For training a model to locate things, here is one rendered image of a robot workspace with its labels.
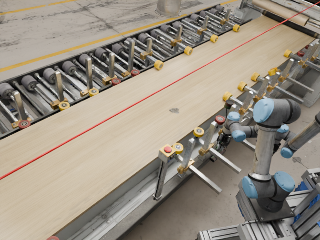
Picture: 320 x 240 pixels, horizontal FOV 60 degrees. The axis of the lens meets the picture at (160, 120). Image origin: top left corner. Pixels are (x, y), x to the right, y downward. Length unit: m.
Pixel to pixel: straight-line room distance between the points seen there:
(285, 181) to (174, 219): 1.37
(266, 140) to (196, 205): 1.53
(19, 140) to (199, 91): 1.51
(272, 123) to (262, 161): 0.21
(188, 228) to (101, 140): 1.21
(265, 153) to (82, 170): 1.10
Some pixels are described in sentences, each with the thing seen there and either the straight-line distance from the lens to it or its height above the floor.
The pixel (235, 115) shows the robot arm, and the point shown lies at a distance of 1.81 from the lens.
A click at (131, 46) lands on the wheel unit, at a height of 1.11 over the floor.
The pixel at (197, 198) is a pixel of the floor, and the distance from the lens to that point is 2.88.
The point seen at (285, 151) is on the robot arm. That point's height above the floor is 1.15.
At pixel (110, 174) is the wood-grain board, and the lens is 1.83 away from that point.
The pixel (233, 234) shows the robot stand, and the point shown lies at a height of 0.21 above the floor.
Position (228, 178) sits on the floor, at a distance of 3.12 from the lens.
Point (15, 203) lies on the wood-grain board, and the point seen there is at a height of 0.90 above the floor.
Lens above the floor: 2.42
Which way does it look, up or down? 44 degrees down
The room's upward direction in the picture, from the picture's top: 10 degrees clockwise
